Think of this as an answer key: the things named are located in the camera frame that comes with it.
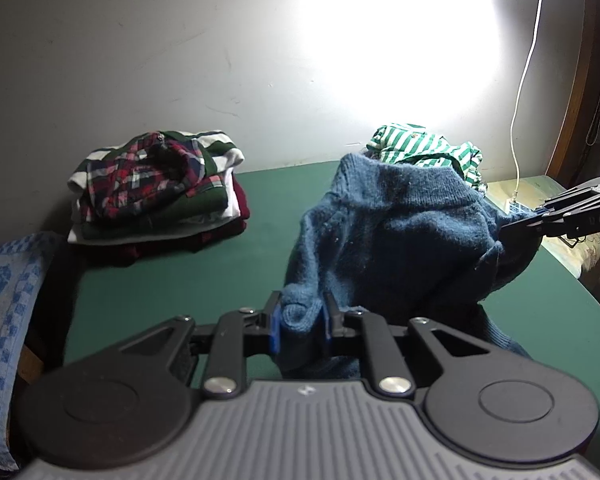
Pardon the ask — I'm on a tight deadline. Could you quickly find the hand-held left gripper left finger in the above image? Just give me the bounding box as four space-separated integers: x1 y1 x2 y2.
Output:
115 290 283 401

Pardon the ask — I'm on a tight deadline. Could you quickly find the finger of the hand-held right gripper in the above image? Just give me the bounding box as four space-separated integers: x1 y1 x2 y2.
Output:
500 204 582 239
542 172 600 214

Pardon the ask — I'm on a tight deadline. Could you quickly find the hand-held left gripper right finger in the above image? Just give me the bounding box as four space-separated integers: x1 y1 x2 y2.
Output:
322 290 486 401

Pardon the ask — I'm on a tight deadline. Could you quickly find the blue knit sweater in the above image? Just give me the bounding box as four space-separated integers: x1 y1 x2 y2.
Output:
279 152 536 382

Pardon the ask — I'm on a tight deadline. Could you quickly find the stack of folded clothes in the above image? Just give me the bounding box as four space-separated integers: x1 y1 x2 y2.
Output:
70 130 246 241

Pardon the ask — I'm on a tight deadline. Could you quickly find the white power strip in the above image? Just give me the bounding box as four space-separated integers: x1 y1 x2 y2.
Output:
504 197 537 217

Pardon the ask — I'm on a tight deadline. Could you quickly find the maroon folded garment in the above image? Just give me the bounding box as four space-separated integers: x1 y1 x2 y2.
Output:
82 172 252 267

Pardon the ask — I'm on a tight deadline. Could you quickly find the green white striped shirt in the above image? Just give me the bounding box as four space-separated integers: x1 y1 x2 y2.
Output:
365 122 487 193

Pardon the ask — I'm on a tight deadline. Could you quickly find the white folded garment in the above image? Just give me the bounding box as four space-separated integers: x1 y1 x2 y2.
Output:
67 150 246 247

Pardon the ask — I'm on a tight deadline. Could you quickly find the red navy plaid shirt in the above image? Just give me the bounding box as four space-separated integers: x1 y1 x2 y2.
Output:
80 131 206 221

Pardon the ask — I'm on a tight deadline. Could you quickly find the blue patterned towel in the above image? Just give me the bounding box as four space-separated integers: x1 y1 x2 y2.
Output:
0 231 66 471

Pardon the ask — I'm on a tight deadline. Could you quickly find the white power cable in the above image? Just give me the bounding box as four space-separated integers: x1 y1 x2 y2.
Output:
509 0 545 202

